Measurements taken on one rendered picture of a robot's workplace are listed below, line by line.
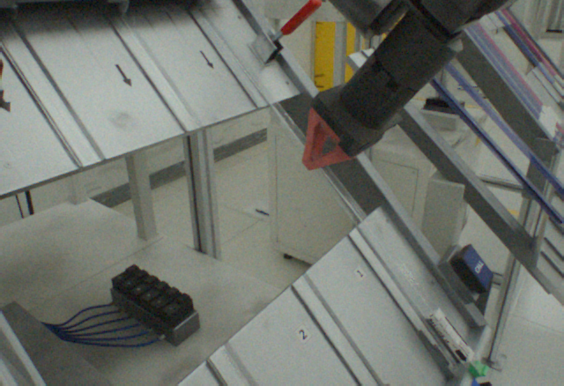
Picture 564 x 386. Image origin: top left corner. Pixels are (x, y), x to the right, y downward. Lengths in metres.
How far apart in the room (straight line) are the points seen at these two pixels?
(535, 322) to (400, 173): 0.77
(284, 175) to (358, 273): 1.24
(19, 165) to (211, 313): 0.46
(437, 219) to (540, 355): 1.00
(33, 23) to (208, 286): 0.52
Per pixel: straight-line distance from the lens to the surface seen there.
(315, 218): 1.68
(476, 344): 0.58
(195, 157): 0.80
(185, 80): 0.48
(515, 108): 1.29
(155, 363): 0.70
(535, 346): 1.76
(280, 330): 0.40
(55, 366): 0.68
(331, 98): 0.42
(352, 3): 0.41
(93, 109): 0.42
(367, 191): 0.57
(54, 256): 0.98
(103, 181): 2.48
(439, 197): 0.79
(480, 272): 0.59
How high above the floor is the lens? 1.11
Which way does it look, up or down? 24 degrees down
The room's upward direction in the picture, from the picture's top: straight up
